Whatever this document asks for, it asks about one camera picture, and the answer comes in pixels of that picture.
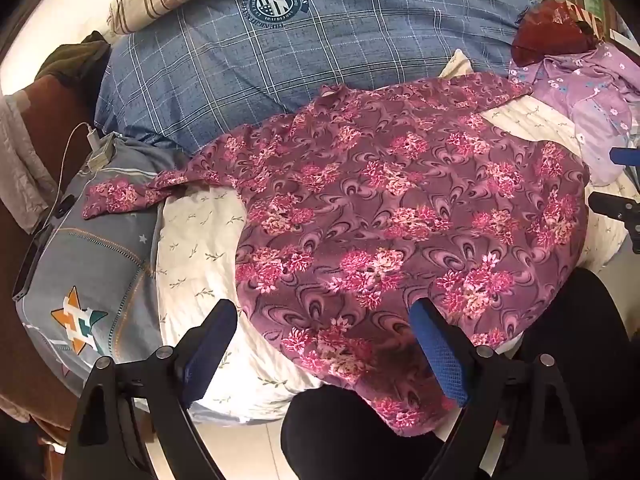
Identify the grey star print pillow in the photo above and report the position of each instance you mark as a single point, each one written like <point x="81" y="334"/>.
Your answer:
<point x="100" y="260"/>

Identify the dark red garment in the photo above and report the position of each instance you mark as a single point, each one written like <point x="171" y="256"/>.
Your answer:
<point x="545" y="30"/>

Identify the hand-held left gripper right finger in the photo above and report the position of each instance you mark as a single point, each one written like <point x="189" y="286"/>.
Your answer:
<point x="441" y="355"/>

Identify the maroon floral shirt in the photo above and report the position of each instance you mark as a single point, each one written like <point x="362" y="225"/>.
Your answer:
<point x="380" y="210"/>

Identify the dark green cloth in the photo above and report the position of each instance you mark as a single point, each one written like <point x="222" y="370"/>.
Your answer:
<point x="70" y="60"/>

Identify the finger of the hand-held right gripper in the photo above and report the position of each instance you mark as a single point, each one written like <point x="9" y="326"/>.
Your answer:
<point x="612" y="206"/>
<point x="625" y="156"/>

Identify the black phone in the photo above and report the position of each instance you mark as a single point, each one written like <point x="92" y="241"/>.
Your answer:
<point x="31" y="265"/>

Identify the grey hanging cloth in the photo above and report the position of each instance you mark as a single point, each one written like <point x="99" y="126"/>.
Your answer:
<point x="25" y="170"/>

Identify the white leaf print blanket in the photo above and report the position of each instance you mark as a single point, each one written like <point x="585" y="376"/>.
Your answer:
<point x="200" y="245"/>

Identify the blue plaid quilt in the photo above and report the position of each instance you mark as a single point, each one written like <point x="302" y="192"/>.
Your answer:
<point x="280" y="60"/>

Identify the brown wooden headboard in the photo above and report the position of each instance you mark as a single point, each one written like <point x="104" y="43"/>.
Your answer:
<point x="15" y="350"/>

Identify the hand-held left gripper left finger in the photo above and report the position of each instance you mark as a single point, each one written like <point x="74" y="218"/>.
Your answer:
<point x="210" y="352"/>

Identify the lilac floral garment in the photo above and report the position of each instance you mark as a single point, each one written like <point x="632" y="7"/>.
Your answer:
<point x="590" y="95"/>

